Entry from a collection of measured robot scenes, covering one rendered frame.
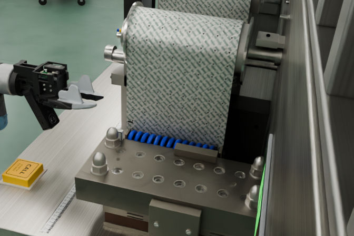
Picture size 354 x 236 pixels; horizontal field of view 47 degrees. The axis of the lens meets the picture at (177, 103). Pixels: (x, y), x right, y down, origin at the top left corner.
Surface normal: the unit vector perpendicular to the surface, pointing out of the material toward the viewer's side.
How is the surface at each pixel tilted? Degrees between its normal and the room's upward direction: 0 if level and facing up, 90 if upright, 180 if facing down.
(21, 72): 89
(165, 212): 90
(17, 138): 0
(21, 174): 0
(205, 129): 90
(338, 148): 0
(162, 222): 90
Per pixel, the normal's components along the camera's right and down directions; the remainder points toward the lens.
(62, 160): 0.06, -0.87
